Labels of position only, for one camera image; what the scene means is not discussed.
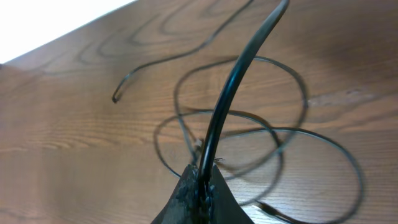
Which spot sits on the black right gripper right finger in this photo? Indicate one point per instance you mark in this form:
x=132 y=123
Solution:
x=220 y=205

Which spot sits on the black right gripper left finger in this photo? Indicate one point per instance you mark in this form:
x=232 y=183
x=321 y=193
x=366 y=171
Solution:
x=181 y=207

